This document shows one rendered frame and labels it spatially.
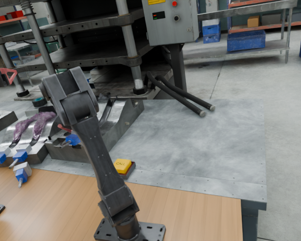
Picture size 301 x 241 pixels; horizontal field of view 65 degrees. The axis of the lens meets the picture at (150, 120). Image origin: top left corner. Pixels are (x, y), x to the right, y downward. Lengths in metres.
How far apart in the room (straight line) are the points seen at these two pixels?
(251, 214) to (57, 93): 0.71
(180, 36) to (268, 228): 1.29
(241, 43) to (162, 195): 3.87
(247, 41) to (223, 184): 3.80
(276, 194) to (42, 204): 1.52
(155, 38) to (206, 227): 1.20
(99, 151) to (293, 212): 1.49
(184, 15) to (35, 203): 1.23
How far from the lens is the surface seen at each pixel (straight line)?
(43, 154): 1.21
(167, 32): 1.58
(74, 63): 1.92
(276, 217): 1.82
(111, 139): 1.08
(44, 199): 0.99
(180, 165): 0.91
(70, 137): 0.98
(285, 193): 1.97
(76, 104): 0.59
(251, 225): 0.95
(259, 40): 4.49
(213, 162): 0.91
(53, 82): 0.61
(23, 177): 1.11
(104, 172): 0.62
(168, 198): 0.80
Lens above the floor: 1.38
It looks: 28 degrees down
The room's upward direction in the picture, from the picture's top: 12 degrees counter-clockwise
